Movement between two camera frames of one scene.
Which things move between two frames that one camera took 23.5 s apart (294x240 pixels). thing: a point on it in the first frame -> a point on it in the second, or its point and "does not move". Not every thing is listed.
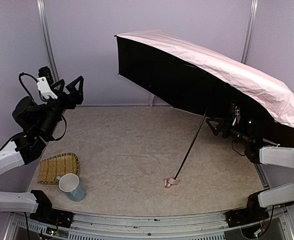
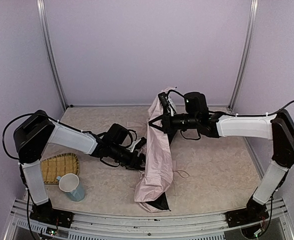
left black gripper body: x=67 y=99 -> x=138 y=160
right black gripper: x=225 y=128 -> x=166 y=122
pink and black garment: x=202 y=81 -> x=157 y=178
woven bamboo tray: x=50 y=169 does not move
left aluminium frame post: x=42 y=10 does not move
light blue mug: x=71 y=184 does not move
